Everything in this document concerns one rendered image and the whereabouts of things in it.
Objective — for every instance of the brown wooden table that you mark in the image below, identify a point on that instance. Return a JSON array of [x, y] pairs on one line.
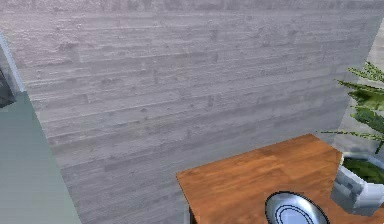
[[240, 180]]

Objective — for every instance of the white blue-rimmed plate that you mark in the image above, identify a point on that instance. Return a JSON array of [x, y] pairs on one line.
[[293, 210]]

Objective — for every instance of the green plant in grey pot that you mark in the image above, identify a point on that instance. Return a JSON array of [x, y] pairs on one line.
[[360, 186]]

